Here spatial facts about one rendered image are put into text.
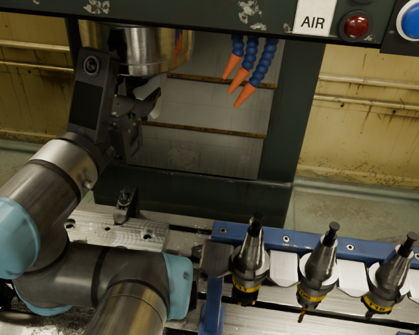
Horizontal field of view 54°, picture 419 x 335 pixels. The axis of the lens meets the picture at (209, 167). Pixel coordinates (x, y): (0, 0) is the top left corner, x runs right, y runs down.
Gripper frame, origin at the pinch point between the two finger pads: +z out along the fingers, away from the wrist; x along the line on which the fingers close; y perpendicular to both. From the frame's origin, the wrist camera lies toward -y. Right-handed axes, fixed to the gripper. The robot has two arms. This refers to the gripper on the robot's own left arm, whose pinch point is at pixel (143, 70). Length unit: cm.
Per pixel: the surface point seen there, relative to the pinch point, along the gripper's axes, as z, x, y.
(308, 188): 80, 30, 92
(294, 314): 1, 33, 57
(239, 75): -1.3, 15.5, -3.3
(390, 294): -10, 44, 23
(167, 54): -5.2, 6.5, -6.5
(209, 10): -17.6, 16.3, -18.5
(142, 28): -7.2, 4.2, -10.4
